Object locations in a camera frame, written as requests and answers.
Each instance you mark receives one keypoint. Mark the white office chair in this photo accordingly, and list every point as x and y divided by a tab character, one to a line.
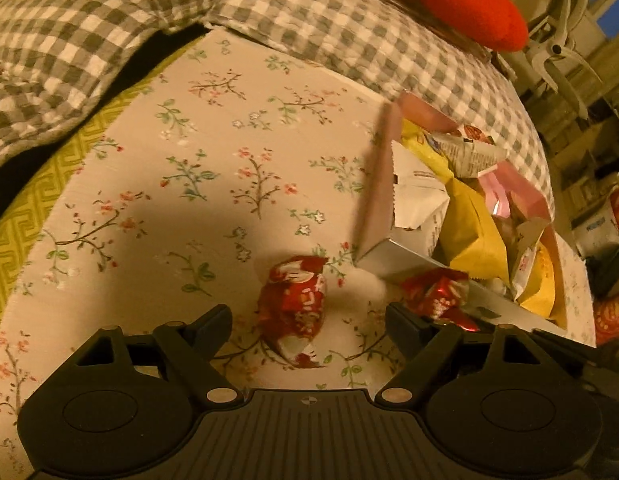
554	45

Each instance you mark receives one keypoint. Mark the grey checked quilt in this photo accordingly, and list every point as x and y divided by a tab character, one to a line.
74	35

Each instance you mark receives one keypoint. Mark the orange patterned bag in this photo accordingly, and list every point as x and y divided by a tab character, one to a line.
612	317

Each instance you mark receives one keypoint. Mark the green patterned mat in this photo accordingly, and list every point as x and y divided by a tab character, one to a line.
49	190

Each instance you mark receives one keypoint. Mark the white torn snack packet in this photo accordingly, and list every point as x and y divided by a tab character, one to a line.
414	190

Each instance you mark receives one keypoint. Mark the small yellow snack packet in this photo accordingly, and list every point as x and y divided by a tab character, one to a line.
539	280

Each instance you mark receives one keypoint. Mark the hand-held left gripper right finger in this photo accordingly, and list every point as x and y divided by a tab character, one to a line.
402	320

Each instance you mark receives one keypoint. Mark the white snack packet red print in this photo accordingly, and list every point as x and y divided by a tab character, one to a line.
464	152

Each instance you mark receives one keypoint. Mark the white plastic bag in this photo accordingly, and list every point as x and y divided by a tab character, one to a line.
607	215

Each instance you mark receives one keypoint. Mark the dark box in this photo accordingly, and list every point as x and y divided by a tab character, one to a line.
609	270

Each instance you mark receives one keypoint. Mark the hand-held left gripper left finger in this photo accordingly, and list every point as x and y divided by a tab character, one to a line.
214	319

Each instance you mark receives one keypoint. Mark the pink cardboard box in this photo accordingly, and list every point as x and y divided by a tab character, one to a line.
379	200

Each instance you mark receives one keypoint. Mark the clear plastic snack packet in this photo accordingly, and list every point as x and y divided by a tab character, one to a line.
495	287

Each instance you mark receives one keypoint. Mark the large yellow snack packet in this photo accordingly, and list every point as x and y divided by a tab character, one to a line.
477	230

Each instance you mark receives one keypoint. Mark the small white snack carton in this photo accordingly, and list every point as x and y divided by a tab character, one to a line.
527	247

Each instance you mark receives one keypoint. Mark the floral bed sheet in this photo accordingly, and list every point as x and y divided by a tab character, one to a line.
214	170

